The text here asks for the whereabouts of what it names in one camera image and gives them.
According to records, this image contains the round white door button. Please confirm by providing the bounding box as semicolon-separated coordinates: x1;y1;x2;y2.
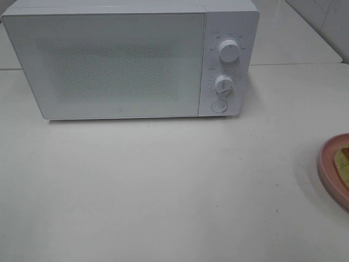
211;99;228;113

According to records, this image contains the toast sandwich with filling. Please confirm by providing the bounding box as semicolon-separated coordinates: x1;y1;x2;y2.
334;144;349;189

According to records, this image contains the pink round plate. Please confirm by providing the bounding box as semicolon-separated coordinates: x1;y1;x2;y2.
317;133;348;211

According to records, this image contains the white microwave door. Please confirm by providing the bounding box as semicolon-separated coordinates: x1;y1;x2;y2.
4;13;205;120

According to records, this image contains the lower white timer knob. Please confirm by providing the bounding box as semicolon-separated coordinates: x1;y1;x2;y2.
214;75;234;94

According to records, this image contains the upper white power knob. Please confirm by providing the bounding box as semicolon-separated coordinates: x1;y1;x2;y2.
218;38;240;63

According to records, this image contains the white microwave oven body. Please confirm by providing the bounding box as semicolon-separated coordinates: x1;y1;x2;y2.
1;1;260;119

